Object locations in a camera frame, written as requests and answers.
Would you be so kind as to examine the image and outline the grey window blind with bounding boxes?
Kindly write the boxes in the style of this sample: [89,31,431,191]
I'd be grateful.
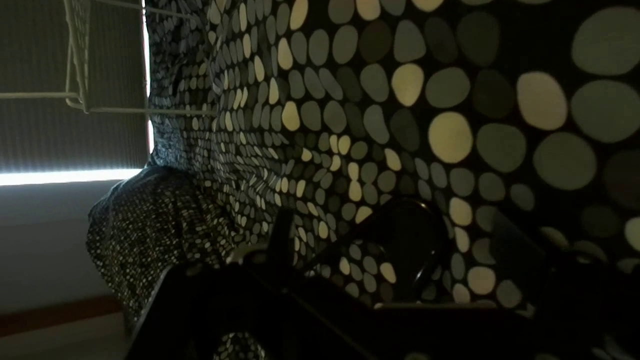
[0,0,155,173]

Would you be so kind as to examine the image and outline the black white dotted duvet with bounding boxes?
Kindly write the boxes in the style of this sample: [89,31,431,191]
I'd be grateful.
[143,0,640,317]

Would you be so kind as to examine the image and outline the black clothes hanger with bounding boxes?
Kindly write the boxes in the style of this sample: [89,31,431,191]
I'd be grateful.
[306,199,457,293]

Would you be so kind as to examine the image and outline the dark fine-dotted pillow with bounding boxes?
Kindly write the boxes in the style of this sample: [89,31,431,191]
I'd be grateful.
[84,164,272,319]

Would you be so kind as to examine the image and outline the white wire shelf rack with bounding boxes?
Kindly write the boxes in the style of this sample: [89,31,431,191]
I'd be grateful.
[0,0,207,117]

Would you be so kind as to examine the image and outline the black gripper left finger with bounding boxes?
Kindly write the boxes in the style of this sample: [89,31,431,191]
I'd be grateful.
[266,207,298,270]

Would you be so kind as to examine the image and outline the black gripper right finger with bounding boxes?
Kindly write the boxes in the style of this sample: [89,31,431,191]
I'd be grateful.
[489,211,558,307]

